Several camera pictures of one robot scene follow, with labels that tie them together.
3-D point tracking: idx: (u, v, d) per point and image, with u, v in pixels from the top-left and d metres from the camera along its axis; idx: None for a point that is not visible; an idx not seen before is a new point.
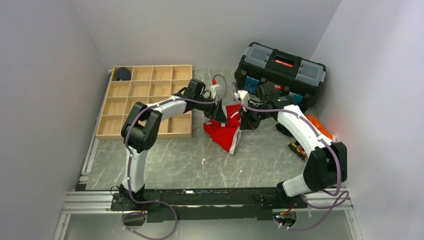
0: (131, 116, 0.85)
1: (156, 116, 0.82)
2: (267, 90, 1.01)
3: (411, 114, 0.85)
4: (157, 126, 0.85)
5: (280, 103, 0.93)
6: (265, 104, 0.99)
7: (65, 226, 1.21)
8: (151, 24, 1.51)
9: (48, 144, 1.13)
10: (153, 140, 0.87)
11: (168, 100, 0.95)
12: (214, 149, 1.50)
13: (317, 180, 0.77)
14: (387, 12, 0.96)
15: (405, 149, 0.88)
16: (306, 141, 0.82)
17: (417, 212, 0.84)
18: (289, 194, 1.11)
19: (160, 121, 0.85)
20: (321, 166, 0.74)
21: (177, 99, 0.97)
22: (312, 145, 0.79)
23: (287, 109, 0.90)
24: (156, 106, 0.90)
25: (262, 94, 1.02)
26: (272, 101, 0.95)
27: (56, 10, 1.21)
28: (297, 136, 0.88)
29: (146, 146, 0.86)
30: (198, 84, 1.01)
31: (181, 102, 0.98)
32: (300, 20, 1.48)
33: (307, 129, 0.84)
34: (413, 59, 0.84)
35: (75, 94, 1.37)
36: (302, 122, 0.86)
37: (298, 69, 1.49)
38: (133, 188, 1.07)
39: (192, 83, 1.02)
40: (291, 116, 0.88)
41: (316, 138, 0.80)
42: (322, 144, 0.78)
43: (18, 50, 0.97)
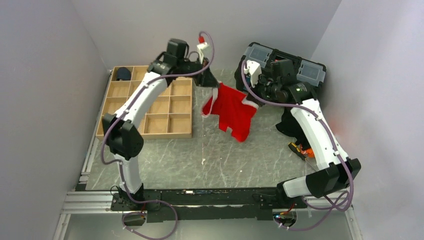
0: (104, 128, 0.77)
1: (129, 128, 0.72)
2: (285, 70, 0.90)
3: (411, 114, 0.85)
4: (134, 135, 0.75)
5: (299, 93, 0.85)
6: (279, 88, 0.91)
7: (65, 226, 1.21)
8: (151, 24, 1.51)
9: (48, 144, 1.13)
10: (138, 146, 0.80)
11: (141, 89, 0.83)
12: (214, 149, 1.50)
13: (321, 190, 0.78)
14: (387, 12, 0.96)
15: (405, 149, 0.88)
16: (320, 150, 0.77)
17: (418, 212, 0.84)
18: (290, 194, 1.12)
19: (136, 130, 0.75)
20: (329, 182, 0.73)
21: (150, 82, 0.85)
22: (326, 159, 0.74)
23: (305, 106, 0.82)
24: (127, 113, 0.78)
25: (279, 74, 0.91)
26: (288, 89, 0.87)
27: (56, 10, 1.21)
28: (309, 140, 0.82)
29: (133, 152, 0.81)
30: (178, 44, 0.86)
31: (158, 82, 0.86)
32: (300, 20, 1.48)
33: (324, 138, 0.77)
34: (413, 58, 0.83)
35: (74, 94, 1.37)
36: (320, 127, 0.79)
37: (298, 69, 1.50)
38: (131, 189, 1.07)
39: (170, 45, 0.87)
40: (310, 116, 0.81)
41: (333, 151, 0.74)
42: (337, 160, 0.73)
43: (18, 51, 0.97)
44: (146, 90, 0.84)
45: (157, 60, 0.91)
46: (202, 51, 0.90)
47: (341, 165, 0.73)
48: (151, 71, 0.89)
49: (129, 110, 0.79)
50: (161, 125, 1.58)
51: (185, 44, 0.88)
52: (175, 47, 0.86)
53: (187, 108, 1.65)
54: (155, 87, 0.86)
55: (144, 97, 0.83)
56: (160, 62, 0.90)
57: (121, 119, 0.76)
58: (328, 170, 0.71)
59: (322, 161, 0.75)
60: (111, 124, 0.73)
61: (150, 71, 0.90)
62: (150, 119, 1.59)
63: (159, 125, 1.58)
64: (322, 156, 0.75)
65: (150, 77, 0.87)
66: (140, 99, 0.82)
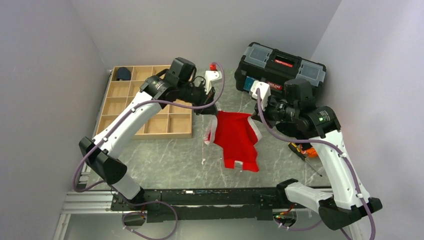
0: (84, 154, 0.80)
1: (102, 161, 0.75)
2: (303, 93, 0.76)
3: (411, 115, 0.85)
4: (110, 166, 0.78)
5: (323, 123, 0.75)
6: (297, 113, 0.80)
7: (65, 226, 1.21)
8: (151, 24, 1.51)
9: (48, 144, 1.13)
10: (119, 172, 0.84)
11: (127, 114, 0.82)
12: (214, 149, 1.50)
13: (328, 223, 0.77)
14: (388, 12, 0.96)
15: (405, 150, 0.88)
16: (341, 190, 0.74)
17: (418, 213, 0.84)
18: (291, 198, 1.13)
19: (112, 160, 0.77)
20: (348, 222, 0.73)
21: (137, 107, 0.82)
22: (349, 201, 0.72)
23: (330, 143, 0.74)
24: (105, 141, 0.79)
25: (298, 98, 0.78)
26: (308, 116, 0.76)
27: (56, 10, 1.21)
28: (329, 175, 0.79)
29: (114, 178, 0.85)
30: (183, 66, 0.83)
31: (147, 106, 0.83)
32: (301, 20, 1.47)
33: (347, 178, 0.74)
34: (413, 59, 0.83)
35: (75, 95, 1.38)
36: (344, 166, 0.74)
37: (298, 69, 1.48)
38: (127, 195, 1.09)
39: (175, 65, 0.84)
40: (334, 153, 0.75)
41: (355, 193, 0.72)
42: (359, 202, 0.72)
43: (18, 50, 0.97)
44: (133, 113, 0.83)
45: (158, 77, 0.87)
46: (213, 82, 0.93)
47: (362, 206, 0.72)
48: (145, 92, 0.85)
49: (109, 138, 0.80)
50: (161, 125, 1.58)
51: (192, 66, 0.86)
52: (179, 68, 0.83)
53: (187, 108, 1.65)
54: (144, 111, 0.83)
55: (128, 122, 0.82)
56: (158, 80, 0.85)
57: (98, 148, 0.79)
58: (351, 213, 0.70)
59: (342, 201, 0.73)
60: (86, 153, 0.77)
61: (143, 89, 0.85)
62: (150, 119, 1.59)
63: (159, 125, 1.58)
64: (343, 196, 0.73)
65: (141, 99, 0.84)
66: (123, 125, 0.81)
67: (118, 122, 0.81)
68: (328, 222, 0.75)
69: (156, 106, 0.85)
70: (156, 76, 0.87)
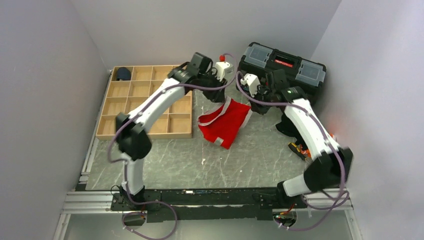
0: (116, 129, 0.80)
1: (139, 132, 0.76)
2: (277, 78, 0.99)
3: (411, 114, 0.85)
4: (144, 139, 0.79)
5: (290, 95, 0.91)
6: (274, 93, 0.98)
7: (65, 226, 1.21)
8: (151, 24, 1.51)
9: (48, 144, 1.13)
10: (145, 150, 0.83)
11: (158, 94, 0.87)
12: (214, 149, 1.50)
13: (319, 184, 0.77)
14: (388, 12, 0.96)
15: (405, 149, 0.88)
16: (312, 141, 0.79)
17: (418, 213, 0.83)
18: (289, 193, 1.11)
19: (144, 134, 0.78)
20: (325, 172, 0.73)
21: (168, 89, 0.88)
22: (318, 148, 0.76)
23: (296, 104, 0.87)
24: (141, 115, 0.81)
25: (272, 82, 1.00)
26: (283, 94, 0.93)
27: (56, 10, 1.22)
28: (304, 137, 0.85)
29: (141, 155, 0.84)
30: (204, 58, 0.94)
31: (175, 89, 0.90)
32: (300, 20, 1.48)
33: (315, 130, 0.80)
34: (413, 59, 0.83)
35: (75, 94, 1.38)
36: (312, 122, 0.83)
37: (298, 70, 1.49)
38: (131, 190, 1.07)
39: (196, 57, 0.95)
40: (300, 112, 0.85)
41: (324, 141, 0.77)
42: (329, 148, 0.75)
43: (17, 50, 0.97)
44: (163, 95, 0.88)
45: (180, 68, 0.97)
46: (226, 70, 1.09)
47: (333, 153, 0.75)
48: (170, 79, 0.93)
49: (144, 113, 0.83)
50: (161, 125, 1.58)
51: (209, 59, 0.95)
52: (200, 59, 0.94)
53: (187, 108, 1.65)
54: (172, 93, 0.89)
55: (159, 102, 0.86)
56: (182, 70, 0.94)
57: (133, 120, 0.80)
58: (320, 157, 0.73)
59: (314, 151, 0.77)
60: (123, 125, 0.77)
61: (170, 77, 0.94)
62: None
63: (159, 125, 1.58)
64: (314, 146, 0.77)
65: (169, 84, 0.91)
66: (156, 103, 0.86)
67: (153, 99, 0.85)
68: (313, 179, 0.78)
69: (181, 91, 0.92)
70: (180, 67, 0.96)
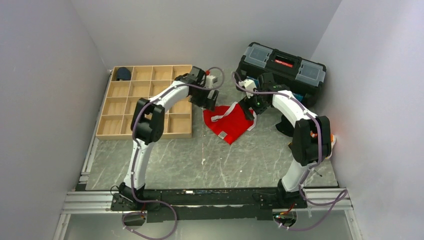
0: (136, 111, 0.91)
1: (159, 110, 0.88)
2: (266, 77, 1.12)
3: (411, 115, 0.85)
4: (162, 119, 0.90)
5: (276, 88, 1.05)
6: (263, 89, 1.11)
7: (65, 227, 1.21)
8: (151, 24, 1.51)
9: (48, 144, 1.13)
10: (160, 132, 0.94)
11: (171, 88, 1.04)
12: (214, 149, 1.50)
13: (301, 150, 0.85)
14: (387, 12, 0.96)
15: (405, 149, 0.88)
16: (294, 115, 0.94)
17: (418, 213, 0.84)
18: (288, 188, 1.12)
19: (163, 115, 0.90)
20: (305, 135, 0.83)
21: (178, 86, 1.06)
22: (298, 118, 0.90)
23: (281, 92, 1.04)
24: (159, 100, 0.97)
25: (261, 82, 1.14)
26: (270, 90, 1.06)
27: (56, 10, 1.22)
28: (289, 116, 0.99)
29: (155, 138, 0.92)
30: (200, 70, 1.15)
31: (184, 87, 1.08)
32: (301, 20, 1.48)
33: (295, 107, 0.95)
34: (413, 59, 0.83)
35: (75, 94, 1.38)
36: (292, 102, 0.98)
37: (298, 69, 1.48)
38: (135, 184, 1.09)
39: (194, 70, 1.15)
40: (283, 97, 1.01)
41: (302, 113, 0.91)
42: (307, 117, 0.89)
43: (17, 50, 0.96)
44: (175, 89, 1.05)
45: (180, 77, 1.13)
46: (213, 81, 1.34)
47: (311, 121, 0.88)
48: (177, 80, 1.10)
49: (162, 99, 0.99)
50: None
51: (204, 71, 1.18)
52: (198, 70, 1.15)
53: (186, 108, 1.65)
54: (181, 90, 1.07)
55: (172, 93, 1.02)
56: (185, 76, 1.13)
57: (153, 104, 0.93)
58: (300, 123, 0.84)
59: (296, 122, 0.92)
60: (146, 105, 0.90)
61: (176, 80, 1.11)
62: None
63: None
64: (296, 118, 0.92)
65: (177, 82, 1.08)
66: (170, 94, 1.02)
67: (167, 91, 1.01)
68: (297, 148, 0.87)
69: (185, 90, 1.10)
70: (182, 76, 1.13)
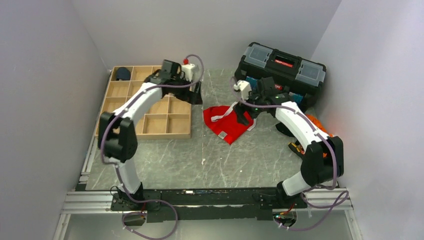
0: (104, 129, 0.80)
1: (127, 124, 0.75)
2: (266, 85, 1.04)
3: (411, 115, 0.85)
4: (131, 133, 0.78)
5: (278, 100, 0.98)
6: (263, 99, 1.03)
7: (65, 226, 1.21)
8: (151, 24, 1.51)
9: (48, 144, 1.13)
10: (132, 148, 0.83)
11: (140, 95, 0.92)
12: (214, 149, 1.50)
13: (314, 175, 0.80)
14: (387, 12, 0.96)
15: (405, 149, 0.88)
16: (302, 135, 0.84)
17: (418, 213, 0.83)
18: (289, 192, 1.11)
19: (132, 129, 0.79)
20: (318, 161, 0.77)
21: (148, 89, 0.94)
22: (309, 140, 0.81)
23: (285, 105, 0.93)
24: (126, 111, 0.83)
25: (262, 89, 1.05)
26: (272, 100, 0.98)
27: (56, 10, 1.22)
28: (295, 133, 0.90)
29: (128, 155, 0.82)
30: (172, 63, 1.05)
31: (155, 90, 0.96)
32: (300, 20, 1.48)
33: (304, 124, 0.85)
34: (413, 59, 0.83)
35: (75, 94, 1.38)
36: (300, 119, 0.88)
37: (298, 69, 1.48)
38: (130, 190, 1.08)
39: (165, 64, 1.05)
40: (289, 112, 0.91)
41: (313, 133, 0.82)
42: (319, 139, 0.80)
43: (17, 50, 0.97)
44: (144, 95, 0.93)
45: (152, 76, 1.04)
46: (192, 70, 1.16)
47: (323, 143, 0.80)
48: (147, 81, 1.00)
49: (129, 109, 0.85)
50: (161, 125, 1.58)
51: (177, 64, 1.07)
52: (170, 65, 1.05)
53: (186, 108, 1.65)
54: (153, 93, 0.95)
55: (141, 101, 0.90)
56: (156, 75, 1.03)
57: (120, 117, 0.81)
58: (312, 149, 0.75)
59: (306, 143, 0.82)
60: (112, 121, 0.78)
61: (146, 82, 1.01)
62: (149, 119, 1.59)
63: (159, 125, 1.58)
64: (305, 138, 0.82)
65: (147, 86, 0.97)
66: (139, 101, 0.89)
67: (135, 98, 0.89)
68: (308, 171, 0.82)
69: (158, 92, 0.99)
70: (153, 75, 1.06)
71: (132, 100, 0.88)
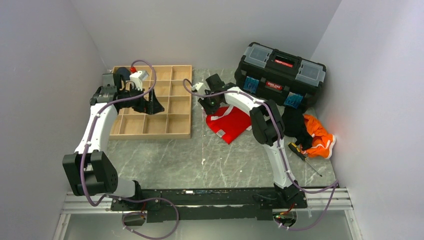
0: (75, 173, 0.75)
1: (99, 157, 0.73)
2: (214, 79, 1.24)
3: (411, 114, 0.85)
4: (106, 165, 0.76)
5: (225, 87, 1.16)
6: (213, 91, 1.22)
7: (65, 227, 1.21)
8: (151, 24, 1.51)
9: (48, 144, 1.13)
10: (113, 177, 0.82)
11: (95, 120, 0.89)
12: (214, 149, 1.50)
13: (263, 134, 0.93)
14: (387, 12, 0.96)
15: (404, 149, 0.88)
16: (246, 106, 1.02)
17: (418, 213, 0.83)
18: (283, 183, 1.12)
19: (106, 158, 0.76)
20: (260, 121, 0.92)
21: (101, 111, 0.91)
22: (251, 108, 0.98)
23: (229, 90, 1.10)
24: (89, 144, 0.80)
25: (211, 84, 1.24)
26: (221, 90, 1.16)
27: (56, 10, 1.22)
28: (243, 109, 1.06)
29: (113, 186, 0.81)
30: (112, 75, 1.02)
31: (108, 109, 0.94)
32: (300, 20, 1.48)
33: (245, 98, 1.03)
34: (413, 59, 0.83)
35: (75, 95, 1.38)
36: (242, 95, 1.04)
37: (298, 69, 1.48)
38: (129, 192, 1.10)
39: (106, 79, 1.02)
40: (233, 93, 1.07)
41: (253, 102, 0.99)
42: (258, 104, 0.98)
43: (17, 51, 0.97)
44: (100, 118, 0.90)
45: (97, 95, 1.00)
46: (141, 77, 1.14)
47: (262, 107, 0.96)
48: (95, 105, 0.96)
49: (91, 141, 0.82)
50: (161, 125, 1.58)
51: (118, 74, 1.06)
52: (112, 78, 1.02)
53: (186, 108, 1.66)
54: (107, 113, 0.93)
55: (99, 126, 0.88)
56: (101, 93, 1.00)
57: (88, 153, 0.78)
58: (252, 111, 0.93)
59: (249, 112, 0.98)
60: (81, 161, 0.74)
61: (93, 104, 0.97)
62: (149, 119, 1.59)
63: (158, 125, 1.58)
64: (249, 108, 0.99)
65: (98, 107, 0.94)
66: (98, 128, 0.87)
67: (92, 126, 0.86)
68: (259, 134, 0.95)
69: (113, 109, 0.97)
70: (96, 93, 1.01)
71: (90, 131, 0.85)
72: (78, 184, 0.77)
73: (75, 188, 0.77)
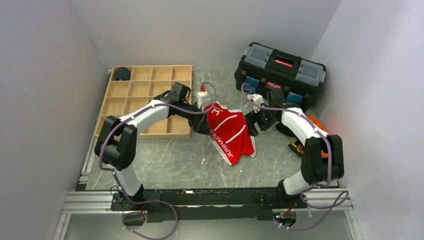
0: (106, 132, 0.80)
1: (130, 132, 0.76)
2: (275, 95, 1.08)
3: (411, 115, 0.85)
4: (132, 141, 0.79)
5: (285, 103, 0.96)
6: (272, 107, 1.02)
7: (65, 227, 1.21)
8: (151, 24, 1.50)
9: (48, 144, 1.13)
10: (130, 156, 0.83)
11: (147, 107, 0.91)
12: (214, 149, 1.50)
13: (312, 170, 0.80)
14: (388, 12, 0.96)
15: (403, 148, 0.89)
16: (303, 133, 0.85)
17: (418, 214, 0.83)
18: (289, 191, 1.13)
19: (135, 136, 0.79)
20: (315, 155, 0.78)
21: (157, 105, 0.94)
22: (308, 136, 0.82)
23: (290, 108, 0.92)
24: (131, 118, 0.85)
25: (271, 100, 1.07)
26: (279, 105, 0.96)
27: (56, 10, 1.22)
28: (297, 133, 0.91)
29: (124, 163, 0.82)
30: (183, 87, 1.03)
31: (162, 107, 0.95)
32: (301, 20, 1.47)
33: (304, 124, 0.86)
34: (413, 60, 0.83)
35: (75, 95, 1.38)
36: (302, 120, 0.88)
37: (298, 69, 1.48)
38: (129, 191, 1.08)
39: (176, 86, 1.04)
40: (292, 114, 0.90)
41: (313, 130, 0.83)
42: (318, 135, 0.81)
43: (17, 51, 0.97)
44: (152, 109, 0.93)
45: (161, 96, 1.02)
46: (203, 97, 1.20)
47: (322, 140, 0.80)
48: (157, 99, 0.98)
49: (134, 118, 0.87)
50: (160, 125, 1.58)
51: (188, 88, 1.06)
52: (180, 88, 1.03)
53: None
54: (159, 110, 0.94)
55: (147, 113, 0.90)
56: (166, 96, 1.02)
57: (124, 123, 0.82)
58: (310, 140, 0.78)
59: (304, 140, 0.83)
60: (114, 128, 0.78)
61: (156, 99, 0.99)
62: None
63: (158, 125, 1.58)
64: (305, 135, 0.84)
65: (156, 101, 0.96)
66: (145, 112, 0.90)
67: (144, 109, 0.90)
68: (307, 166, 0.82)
69: (165, 110, 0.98)
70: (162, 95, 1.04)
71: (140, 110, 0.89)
72: (101, 144, 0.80)
73: (97, 145, 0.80)
